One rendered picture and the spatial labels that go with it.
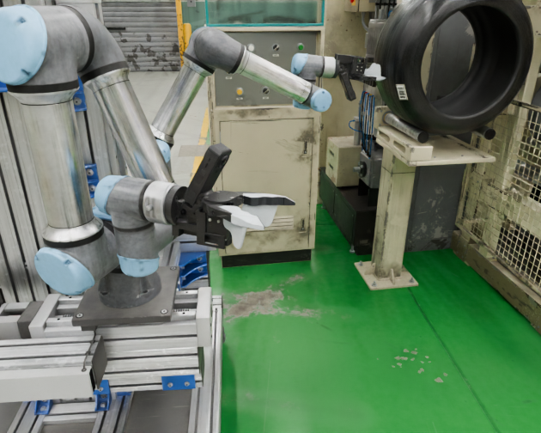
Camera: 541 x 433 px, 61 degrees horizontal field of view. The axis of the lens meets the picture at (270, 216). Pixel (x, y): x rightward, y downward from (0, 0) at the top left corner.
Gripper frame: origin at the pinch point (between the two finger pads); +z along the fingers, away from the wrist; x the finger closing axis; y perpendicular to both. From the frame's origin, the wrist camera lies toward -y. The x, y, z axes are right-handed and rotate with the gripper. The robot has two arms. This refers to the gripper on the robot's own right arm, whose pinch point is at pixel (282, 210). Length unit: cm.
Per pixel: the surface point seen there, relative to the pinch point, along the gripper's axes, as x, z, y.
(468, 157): -132, 33, 8
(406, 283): -168, 16, 83
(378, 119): -146, -6, -3
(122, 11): -794, -646, -124
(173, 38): -842, -554, -78
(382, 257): -164, 2, 69
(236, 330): -102, -53, 93
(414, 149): -118, 13, 5
